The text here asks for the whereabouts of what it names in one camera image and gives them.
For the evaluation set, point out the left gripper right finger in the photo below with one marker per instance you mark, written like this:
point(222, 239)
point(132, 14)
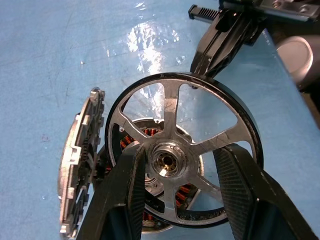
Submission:
point(250, 200)

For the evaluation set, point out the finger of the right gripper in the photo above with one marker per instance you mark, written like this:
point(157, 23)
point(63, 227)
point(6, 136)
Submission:
point(202, 57)

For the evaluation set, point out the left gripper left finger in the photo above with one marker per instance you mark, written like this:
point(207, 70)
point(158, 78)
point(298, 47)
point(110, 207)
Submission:
point(117, 200)

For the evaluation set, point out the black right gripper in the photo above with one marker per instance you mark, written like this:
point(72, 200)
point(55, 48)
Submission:
point(287, 10)

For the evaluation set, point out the silver spoked rotor ring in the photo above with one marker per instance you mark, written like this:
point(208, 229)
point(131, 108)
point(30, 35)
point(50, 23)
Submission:
point(171, 112)

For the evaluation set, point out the motor cover with circuit board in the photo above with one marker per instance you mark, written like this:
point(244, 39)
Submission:
point(72, 150)

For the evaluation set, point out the silver motor stator housing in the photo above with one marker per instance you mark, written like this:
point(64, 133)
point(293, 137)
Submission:
point(183, 191)

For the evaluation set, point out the grey rounded housing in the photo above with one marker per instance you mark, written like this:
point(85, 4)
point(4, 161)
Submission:
point(295, 57)

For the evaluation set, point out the blue plastic table cover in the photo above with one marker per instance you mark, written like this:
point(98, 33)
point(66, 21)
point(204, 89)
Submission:
point(50, 50)

